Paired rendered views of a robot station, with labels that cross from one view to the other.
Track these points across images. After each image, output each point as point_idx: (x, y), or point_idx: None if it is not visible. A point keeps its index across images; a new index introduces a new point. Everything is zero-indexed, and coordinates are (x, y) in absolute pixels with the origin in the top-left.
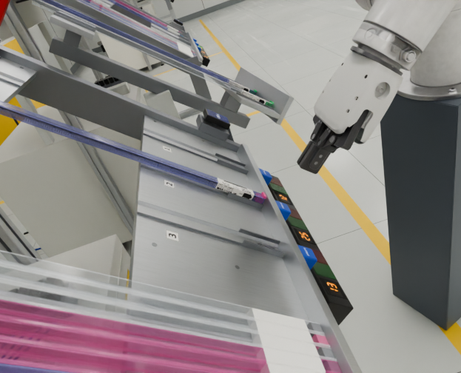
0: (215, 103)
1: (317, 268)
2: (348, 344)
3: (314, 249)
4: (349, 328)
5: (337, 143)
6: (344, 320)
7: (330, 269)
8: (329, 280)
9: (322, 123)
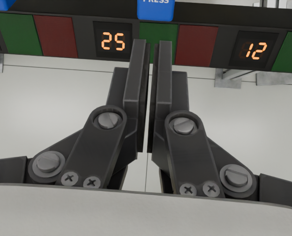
0: None
1: (15, 23)
2: (204, 122)
3: (80, 47)
4: (219, 132)
5: (11, 166)
6: (229, 132)
7: (30, 52)
8: None
9: (175, 189)
